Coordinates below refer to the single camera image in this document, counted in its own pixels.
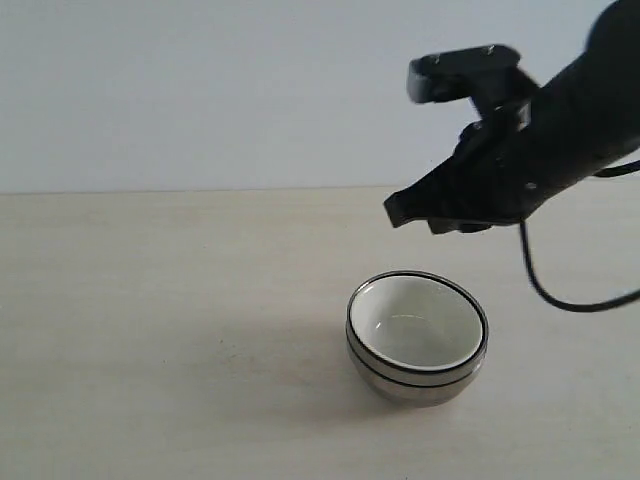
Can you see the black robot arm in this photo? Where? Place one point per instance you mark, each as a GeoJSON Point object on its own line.
{"type": "Point", "coordinates": [595, 99]}

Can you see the ribbed steel bowl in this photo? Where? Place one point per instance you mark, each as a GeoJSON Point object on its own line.
{"type": "Point", "coordinates": [415, 389]}

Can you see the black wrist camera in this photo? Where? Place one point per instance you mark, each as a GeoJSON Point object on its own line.
{"type": "Point", "coordinates": [488, 75]}

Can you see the white ceramic bowl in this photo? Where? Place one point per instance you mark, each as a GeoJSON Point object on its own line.
{"type": "Point", "coordinates": [420, 322]}

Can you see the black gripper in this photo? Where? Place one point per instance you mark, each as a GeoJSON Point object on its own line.
{"type": "Point", "coordinates": [502, 175]}

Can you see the plain steel bowl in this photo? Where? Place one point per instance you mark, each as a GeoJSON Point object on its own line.
{"type": "Point", "coordinates": [360, 345]}

